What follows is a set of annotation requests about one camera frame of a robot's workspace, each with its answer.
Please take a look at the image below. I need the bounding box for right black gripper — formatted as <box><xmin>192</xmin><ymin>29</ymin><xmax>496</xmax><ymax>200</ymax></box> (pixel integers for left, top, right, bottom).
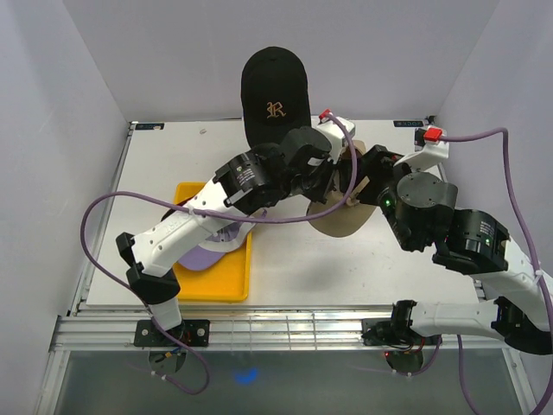
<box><xmin>337</xmin><ymin>145</ymin><xmax>426</xmax><ymax>252</ymax></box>

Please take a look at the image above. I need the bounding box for beige baseball cap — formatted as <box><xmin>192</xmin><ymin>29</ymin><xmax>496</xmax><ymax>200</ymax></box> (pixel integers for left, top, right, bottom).
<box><xmin>305</xmin><ymin>140</ymin><xmax>376</xmax><ymax>239</ymax></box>

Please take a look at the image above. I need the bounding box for black cap gold R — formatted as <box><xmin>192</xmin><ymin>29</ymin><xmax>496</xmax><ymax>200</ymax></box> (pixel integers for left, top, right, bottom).
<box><xmin>240</xmin><ymin>46</ymin><xmax>311</xmax><ymax>148</ymax></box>

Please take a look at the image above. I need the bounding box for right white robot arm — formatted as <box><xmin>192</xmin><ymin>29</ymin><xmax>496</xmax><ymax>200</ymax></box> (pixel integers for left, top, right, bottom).
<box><xmin>357</xmin><ymin>145</ymin><xmax>552</xmax><ymax>355</ymax></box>

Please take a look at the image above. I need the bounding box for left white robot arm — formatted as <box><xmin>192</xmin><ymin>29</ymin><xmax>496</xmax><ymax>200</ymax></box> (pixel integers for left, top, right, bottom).
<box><xmin>116</xmin><ymin>126</ymin><xmax>344</xmax><ymax>346</ymax></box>

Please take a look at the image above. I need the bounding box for purple baseball cap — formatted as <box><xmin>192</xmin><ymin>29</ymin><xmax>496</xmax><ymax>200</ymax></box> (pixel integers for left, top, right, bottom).
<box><xmin>177</xmin><ymin>222</ymin><xmax>256</xmax><ymax>271</ymax></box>

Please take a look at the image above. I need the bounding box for yellow plastic tray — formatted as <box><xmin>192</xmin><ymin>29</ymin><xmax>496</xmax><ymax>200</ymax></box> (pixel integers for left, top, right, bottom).
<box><xmin>172</xmin><ymin>182</ymin><xmax>254</xmax><ymax>303</ymax></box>

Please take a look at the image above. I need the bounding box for black cap in tray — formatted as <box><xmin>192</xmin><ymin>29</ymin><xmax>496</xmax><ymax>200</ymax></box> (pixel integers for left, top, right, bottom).
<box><xmin>161</xmin><ymin>198</ymin><xmax>190</xmax><ymax>221</ymax></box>

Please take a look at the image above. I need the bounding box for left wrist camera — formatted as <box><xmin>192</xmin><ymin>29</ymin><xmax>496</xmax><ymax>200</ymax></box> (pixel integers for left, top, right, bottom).
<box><xmin>315</xmin><ymin>109</ymin><xmax>356</xmax><ymax>151</ymax></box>

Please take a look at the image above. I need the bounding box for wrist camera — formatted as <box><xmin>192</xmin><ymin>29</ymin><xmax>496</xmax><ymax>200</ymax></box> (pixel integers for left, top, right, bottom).
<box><xmin>395</xmin><ymin>125</ymin><xmax>449</xmax><ymax>171</ymax></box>
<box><xmin>315</xmin><ymin>109</ymin><xmax>356</xmax><ymax>151</ymax></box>

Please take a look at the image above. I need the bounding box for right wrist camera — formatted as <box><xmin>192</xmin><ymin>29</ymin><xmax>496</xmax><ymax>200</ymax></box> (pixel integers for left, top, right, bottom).
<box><xmin>395</xmin><ymin>125</ymin><xmax>449</xmax><ymax>171</ymax></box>

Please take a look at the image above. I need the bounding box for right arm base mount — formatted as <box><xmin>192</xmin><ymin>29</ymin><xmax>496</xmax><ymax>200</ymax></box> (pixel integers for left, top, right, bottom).
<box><xmin>361</xmin><ymin>318</ymin><xmax>441</xmax><ymax>349</ymax></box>

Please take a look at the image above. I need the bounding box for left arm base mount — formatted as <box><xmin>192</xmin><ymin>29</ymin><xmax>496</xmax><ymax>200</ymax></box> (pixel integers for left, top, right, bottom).
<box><xmin>133</xmin><ymin>319</ymin><xmax>211</xmax><ymax>348</ymax></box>

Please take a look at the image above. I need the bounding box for aluminium frame rail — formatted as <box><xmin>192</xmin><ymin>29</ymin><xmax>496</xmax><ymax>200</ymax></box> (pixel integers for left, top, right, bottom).
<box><xmin>35</xmin><ymin>305</ymin><xmax>548</xmax><ymax>414</ymax></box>

